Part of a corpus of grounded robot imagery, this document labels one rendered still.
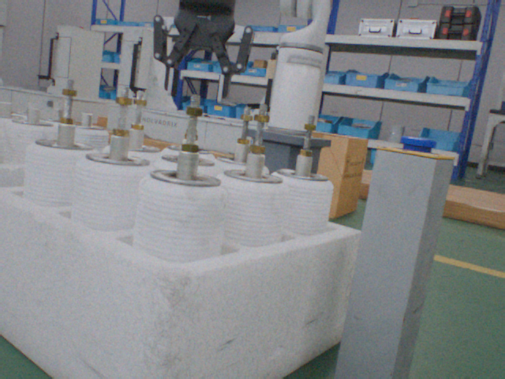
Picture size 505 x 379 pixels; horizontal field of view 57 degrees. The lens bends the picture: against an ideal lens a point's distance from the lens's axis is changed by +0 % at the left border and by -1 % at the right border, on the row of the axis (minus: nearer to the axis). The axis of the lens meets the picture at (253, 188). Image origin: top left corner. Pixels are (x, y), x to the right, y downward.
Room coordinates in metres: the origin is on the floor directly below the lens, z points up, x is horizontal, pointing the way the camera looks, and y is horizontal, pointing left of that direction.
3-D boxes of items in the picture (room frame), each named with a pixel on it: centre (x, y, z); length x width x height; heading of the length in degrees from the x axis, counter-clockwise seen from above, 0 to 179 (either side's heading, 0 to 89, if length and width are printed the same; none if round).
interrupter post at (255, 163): (0.59, 0.00, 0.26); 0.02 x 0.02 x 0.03
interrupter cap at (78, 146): (0.64, 0.26, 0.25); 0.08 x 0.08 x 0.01
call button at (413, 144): (0.55, -0.18, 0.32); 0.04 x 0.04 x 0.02
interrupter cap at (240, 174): (0.59, 0.00, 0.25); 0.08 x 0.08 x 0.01
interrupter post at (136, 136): (0.73, 0.19, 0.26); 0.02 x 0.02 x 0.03
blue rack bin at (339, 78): (5.64, -0.73, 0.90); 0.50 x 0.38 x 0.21; 150
